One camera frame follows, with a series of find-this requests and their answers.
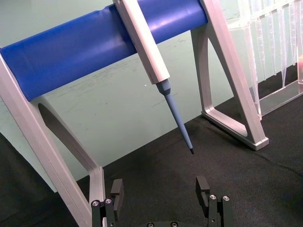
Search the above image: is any black table cloth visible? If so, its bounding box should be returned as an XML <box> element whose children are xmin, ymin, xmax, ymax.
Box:
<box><xmin>0</xmin><ymin>67</ymin><xmax>303</xmax><ymax>227</ymax></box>

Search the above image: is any clear plastic pipette tip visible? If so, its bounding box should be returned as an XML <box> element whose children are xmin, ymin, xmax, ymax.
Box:
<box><xmin>280</xmin><ymin>4</ymin><xmax>289</xmax><ymax>88</ymax></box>
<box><xmin>259</xmin><ymin>15</ymin><xmax>269</xmax><ymax>81</ymax></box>
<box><xmin>269</xmin><ymin>10</ymin><xmax>279</xmax><ymax>77</ymax></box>

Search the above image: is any grey stand with blue bar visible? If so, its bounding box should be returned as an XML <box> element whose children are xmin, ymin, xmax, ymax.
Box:
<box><xmin>0</xmin><ymin>0</ymin><xmax>269</xmax><ymax>227</ymax></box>

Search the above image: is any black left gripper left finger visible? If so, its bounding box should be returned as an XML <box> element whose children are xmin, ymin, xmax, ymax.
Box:
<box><xmin>91</xmin><ymin>179</ymin><xmax>125</xmax><ymax>227</ymax></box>

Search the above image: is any pale wall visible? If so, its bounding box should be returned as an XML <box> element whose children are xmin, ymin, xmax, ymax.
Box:
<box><xmin>0</xmin><ymin>0</ymin><xmax>244</xmax><ymax>193</ymax></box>

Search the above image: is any white pipette with blue shaft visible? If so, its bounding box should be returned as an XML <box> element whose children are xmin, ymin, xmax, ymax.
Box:
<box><xmin>112</xmin><ymin>0</ymin><xmax>196</xmax><ymax>156</ymax></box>

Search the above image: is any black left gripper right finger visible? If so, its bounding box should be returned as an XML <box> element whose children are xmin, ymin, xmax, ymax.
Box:
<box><xmin>196</xmin><ymin>176</ymin><xmax>234</xmax><ymax>227</ymax></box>

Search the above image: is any clear plastic tip rack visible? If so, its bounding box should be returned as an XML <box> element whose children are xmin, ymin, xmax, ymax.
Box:
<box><xmin>226</xmin><ymin>0</ymin><xmax>303</xmax><ymax>122</ymax></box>

